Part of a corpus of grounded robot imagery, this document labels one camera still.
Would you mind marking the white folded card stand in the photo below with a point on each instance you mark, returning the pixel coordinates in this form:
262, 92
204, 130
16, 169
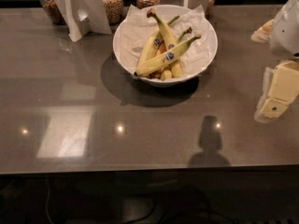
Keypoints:
84, 16

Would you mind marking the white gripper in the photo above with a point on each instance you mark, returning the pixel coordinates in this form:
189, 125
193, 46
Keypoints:
286, 32

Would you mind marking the short middle banana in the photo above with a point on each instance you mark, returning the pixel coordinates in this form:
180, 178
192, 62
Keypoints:
174, 69

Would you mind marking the left glass jar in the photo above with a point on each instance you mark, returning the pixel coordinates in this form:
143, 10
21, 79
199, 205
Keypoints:
51, 9

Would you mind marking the middle glass jar of grains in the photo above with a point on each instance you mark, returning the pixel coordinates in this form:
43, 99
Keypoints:
113, 9

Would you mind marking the white paper liner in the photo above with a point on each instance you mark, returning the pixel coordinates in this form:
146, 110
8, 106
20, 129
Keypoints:
133, 33

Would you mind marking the orange fruit in bowl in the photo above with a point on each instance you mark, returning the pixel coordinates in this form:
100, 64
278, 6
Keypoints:
161, 49

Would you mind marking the far right glass jar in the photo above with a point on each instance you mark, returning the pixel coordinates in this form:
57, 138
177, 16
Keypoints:
208, 7

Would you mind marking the white bowl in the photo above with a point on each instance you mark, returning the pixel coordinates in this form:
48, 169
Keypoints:
165, 45

